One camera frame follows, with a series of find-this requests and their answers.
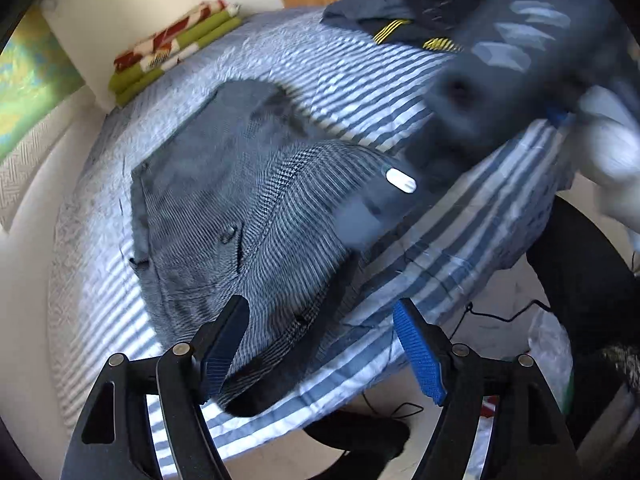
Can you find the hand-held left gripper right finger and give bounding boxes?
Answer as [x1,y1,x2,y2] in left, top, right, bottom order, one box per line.
[392,299,583,480]

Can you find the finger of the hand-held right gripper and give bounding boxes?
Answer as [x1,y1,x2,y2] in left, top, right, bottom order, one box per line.
[340,130,476,251]

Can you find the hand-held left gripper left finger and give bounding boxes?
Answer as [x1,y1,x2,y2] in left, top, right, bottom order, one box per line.
[61,295,251,480]

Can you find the blue white striped quilt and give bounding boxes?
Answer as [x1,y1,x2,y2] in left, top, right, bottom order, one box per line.
[47,7,576,461]

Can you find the black garment yellow stripes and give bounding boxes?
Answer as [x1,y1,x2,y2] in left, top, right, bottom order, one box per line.
[360,0,471,53]

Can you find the person's leg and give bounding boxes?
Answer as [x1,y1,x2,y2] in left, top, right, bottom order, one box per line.
[525,200,640,451]

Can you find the navy blue jacket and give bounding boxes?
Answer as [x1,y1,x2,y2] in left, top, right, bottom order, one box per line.
[320,0,416,36]

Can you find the folded red floral blanket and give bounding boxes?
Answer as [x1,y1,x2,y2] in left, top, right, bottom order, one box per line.
[114,1,242,73]

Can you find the folded green quilt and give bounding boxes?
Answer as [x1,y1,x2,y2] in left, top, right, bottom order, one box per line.
[109,14,243,108]

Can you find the black floor cable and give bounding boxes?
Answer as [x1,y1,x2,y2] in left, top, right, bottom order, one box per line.
[362,300,551,421]

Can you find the landscape wall tapestry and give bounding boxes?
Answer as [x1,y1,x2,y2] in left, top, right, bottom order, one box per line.
[0,7,86,233]

